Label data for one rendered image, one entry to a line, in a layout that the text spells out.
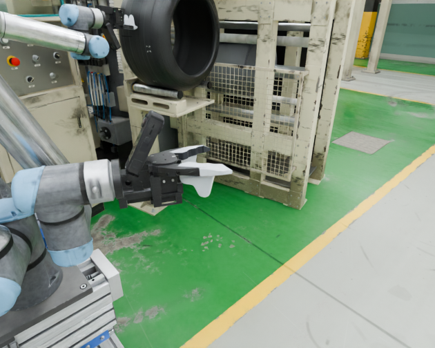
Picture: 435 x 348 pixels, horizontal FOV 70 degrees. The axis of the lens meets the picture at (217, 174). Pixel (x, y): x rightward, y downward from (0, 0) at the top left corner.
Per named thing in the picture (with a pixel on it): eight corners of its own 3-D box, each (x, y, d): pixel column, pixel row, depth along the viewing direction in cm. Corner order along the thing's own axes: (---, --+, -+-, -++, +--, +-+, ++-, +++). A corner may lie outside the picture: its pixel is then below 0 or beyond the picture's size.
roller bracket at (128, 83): (125, 97, 183) (122, 79, 178) (169, 84, 212) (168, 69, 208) (128, 97, 181) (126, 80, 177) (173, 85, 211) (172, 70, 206)
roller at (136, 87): (130, 90, 182) (132, 81, 182) (136, 91, 186) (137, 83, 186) (177, 98, 165) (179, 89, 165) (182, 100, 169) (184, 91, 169)
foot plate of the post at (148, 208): (127, 204, 236) (126, 200, 234) (152, 189, 256) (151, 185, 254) (153, 215, 223) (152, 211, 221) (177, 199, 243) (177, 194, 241)
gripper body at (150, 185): (179, 188, 64) (118, 197, 61) (175, 147, 61) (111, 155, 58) (186, 203, 57) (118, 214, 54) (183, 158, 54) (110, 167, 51)
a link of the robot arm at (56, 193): (30, 203, 57) (16, 161, 53) (93, 194, 60) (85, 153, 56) (19, 228, 51) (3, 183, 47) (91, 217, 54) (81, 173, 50)
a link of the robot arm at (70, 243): (97, 230, 68) (87, 186, 63) (94, 266, 58) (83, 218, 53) (57, 237, 66) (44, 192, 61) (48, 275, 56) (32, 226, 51)
